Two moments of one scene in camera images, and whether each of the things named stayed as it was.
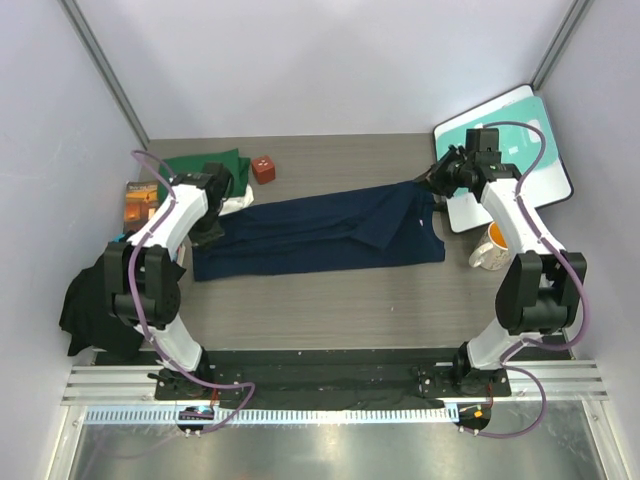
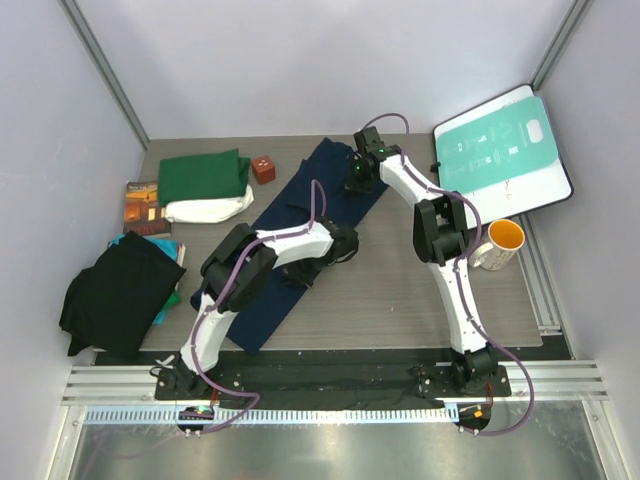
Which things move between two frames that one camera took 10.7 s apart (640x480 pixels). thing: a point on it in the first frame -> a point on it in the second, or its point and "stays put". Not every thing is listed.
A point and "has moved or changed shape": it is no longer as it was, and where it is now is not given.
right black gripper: x=435 y=176 -> x=352 y=184
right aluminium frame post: x=575 y=14 stays put
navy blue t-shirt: x=371 y=227 has moved or changed shape
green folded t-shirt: x=239 y=167 stays put
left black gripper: x=204 y=239 -> x=295 y=275
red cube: x=263 y=168 stays put
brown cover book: x=141 y=198 stays put
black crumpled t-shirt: x=87 y=314 stays put
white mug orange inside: x=492 y=251 stays put
